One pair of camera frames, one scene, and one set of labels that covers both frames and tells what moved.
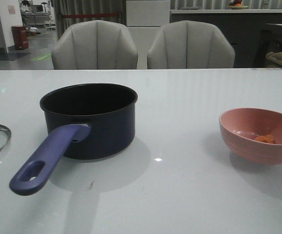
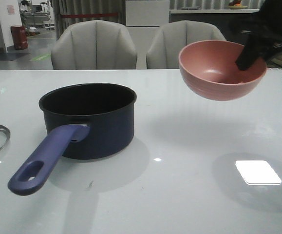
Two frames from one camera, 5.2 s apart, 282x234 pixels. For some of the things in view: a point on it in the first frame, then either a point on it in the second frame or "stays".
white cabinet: (144, 19) stays
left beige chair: (94, 45) stays
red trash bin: (20, 37) stays
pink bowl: (259, 136) -> (208, 69)
